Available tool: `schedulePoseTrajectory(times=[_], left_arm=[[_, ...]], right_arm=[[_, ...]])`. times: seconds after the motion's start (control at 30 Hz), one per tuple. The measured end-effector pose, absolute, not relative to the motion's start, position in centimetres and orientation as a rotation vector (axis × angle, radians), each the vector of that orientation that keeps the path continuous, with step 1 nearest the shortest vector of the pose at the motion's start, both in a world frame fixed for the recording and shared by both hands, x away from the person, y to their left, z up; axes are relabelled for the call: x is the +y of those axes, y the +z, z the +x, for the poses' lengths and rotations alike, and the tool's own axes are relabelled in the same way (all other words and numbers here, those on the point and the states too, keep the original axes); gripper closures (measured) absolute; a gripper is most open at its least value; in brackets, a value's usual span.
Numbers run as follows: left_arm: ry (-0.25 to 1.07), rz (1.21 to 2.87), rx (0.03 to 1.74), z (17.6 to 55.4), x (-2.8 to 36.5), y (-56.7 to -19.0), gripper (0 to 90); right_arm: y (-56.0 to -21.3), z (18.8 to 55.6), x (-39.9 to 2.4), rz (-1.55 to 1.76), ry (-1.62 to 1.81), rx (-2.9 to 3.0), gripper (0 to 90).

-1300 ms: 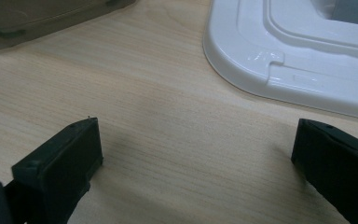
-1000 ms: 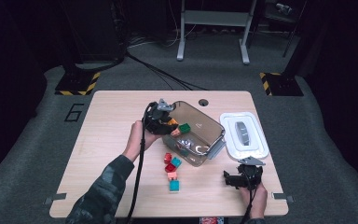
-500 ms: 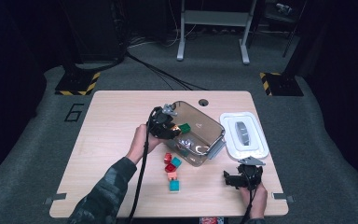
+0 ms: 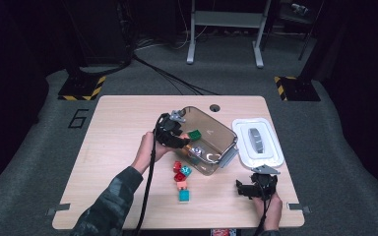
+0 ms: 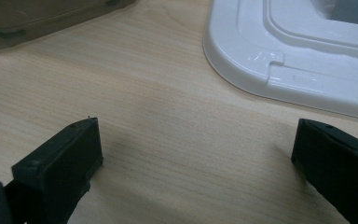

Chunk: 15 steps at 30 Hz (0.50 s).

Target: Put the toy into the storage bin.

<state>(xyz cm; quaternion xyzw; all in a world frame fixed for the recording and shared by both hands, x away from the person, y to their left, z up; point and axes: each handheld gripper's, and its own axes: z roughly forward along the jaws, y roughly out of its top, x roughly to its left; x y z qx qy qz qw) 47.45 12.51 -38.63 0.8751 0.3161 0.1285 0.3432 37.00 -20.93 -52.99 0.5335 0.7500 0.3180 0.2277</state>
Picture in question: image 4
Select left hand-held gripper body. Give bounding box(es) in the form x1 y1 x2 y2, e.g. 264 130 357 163
155 110 187 148

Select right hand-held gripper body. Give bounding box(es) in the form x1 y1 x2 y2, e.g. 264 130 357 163
247 164 281 202

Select green toy block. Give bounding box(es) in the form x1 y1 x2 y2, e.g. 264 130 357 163
188 129 203 142

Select clear brown storage box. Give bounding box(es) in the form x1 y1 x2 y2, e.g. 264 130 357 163
162 105 239 177

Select cyan toy block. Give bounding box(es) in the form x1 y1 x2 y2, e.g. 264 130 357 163
178 189 191 203

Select person's left hand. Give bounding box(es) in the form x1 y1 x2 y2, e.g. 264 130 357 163
130 131 175 175

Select person's right hand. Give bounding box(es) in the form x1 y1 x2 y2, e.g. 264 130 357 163
252 191 284 232

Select white box lid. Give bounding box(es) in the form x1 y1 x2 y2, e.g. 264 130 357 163
231 117 285 169

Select red packet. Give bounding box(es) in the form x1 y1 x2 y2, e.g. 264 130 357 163
210 228 237 236

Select black striped stand base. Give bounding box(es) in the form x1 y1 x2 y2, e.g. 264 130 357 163
274 76 322 102
57 75 107 102

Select black cabinet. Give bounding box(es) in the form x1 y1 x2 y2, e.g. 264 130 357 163
63 0 134 68

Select grey device on shelf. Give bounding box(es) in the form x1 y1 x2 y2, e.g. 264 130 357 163
289 2 310 16

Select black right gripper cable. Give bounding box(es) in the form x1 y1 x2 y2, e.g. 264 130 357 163
257 183 274 236

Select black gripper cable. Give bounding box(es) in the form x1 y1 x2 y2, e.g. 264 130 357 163
133 112 166 236
257 183 274 236

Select grey table bracket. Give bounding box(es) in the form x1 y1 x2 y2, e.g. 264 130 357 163
45 203 72 216
286 202 312 215

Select black floor cables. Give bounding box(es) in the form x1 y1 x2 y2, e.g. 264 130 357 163
132 53 221 96

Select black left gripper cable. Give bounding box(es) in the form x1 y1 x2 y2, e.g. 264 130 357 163
133 112 166 236

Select white desk frame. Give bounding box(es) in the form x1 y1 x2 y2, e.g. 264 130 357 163
186 0 273 69

